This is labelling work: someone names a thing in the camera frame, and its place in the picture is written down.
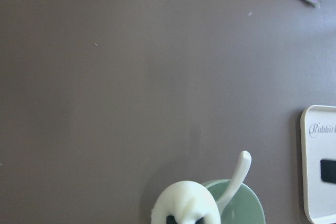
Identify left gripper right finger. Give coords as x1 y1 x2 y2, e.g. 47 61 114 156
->
195 217 205 224

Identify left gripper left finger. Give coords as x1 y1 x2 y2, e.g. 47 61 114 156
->
166 215 176 224

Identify cream rabbit tray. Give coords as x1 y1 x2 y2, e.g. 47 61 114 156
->
300 105 335 223

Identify white ceramic spoon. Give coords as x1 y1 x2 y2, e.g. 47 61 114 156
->
217 151 252 214

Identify mint green bowl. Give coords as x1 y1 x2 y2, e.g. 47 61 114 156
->
202 179 266 224

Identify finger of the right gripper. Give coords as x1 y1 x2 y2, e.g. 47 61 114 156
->
320 159 336 183

